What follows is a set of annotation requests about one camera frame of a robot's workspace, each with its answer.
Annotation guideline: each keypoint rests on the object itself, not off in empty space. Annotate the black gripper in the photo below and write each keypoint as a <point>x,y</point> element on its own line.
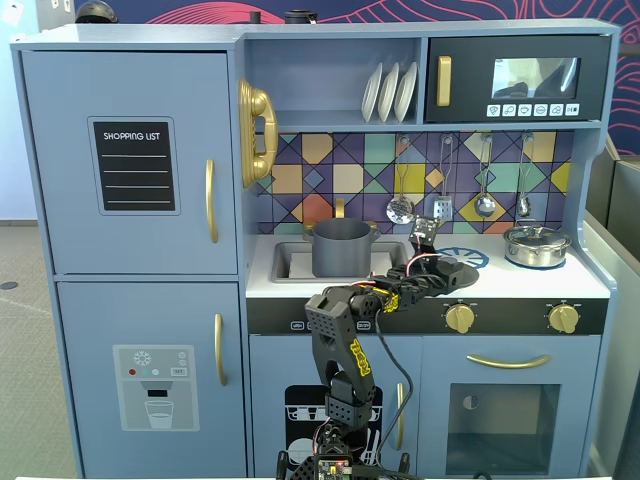
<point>446,274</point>

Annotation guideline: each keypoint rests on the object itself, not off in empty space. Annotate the gray pot lid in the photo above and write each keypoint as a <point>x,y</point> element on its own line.
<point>474,276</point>

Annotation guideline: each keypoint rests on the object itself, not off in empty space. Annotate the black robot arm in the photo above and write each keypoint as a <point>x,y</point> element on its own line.
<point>327,320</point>

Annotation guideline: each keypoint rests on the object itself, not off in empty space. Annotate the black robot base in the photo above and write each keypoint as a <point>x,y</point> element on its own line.
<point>295,467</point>

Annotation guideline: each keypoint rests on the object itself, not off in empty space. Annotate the steel pot glass lid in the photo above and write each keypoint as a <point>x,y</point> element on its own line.
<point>537,234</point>

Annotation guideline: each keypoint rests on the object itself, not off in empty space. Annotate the gold stove knob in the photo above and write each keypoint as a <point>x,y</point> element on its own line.
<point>563,317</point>
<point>460,317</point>

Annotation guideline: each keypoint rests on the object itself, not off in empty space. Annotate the gray toy sink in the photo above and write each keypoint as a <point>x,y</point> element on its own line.
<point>395,250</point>

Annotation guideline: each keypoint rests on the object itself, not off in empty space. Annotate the steel slotted spatula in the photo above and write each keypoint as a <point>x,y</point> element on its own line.
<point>443,207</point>

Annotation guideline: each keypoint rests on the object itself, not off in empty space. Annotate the steel ladle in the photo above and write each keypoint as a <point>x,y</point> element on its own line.
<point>484,206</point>

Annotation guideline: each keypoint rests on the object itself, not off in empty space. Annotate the steel skimmer spoon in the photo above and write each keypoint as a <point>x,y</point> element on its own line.
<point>398,209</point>

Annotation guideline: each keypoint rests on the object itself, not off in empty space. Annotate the shiny steel pot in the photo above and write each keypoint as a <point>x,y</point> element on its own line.
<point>535,255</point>

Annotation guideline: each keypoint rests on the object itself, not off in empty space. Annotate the small steel spoon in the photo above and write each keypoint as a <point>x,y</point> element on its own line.
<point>523,206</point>

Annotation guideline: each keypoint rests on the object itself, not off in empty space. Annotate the gray toy pot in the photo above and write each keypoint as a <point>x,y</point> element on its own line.
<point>342,255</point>

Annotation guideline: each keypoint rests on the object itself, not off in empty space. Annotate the blue oven door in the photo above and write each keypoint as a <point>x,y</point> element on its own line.
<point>435,400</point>

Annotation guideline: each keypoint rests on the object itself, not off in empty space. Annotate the gold toy faucet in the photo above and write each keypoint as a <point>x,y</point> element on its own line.
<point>340,206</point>

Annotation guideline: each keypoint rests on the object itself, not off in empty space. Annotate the gray side furniture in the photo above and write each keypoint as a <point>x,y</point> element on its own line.
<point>620,250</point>

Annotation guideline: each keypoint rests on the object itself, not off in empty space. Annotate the white toy plate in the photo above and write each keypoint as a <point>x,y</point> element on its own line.
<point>406,92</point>
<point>370,95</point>
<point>387,95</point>

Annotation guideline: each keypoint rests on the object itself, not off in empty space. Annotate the black microwave door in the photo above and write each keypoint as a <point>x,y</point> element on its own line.
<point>470,55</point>

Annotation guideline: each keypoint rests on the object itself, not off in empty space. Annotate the gold toy telephone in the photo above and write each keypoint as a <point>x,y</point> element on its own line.
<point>260,107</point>

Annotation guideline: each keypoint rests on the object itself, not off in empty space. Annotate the blue toy kitchen unit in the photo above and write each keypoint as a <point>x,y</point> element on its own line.
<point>250,32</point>

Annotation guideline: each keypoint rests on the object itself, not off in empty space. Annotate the small black cylinder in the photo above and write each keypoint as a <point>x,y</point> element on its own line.
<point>255,17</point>

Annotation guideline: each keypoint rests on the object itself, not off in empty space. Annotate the black shopping list board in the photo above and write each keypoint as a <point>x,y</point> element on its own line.
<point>134,175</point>

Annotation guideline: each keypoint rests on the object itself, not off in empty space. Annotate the blue lower fridge door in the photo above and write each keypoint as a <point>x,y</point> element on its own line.
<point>90,310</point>

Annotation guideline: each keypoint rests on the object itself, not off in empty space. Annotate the blue fridge door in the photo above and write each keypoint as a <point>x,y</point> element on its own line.
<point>90,310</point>
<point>60,240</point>

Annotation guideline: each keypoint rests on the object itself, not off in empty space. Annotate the blue upper fridge door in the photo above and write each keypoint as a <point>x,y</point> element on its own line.
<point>60,240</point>

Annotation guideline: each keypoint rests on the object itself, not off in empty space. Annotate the black helmet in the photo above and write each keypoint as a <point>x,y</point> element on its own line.
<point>96,12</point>

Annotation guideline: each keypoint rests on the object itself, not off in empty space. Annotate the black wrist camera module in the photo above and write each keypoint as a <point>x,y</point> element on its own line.
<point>426,230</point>

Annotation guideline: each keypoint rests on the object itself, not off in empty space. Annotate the white wall card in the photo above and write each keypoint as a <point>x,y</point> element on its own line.
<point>12,12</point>

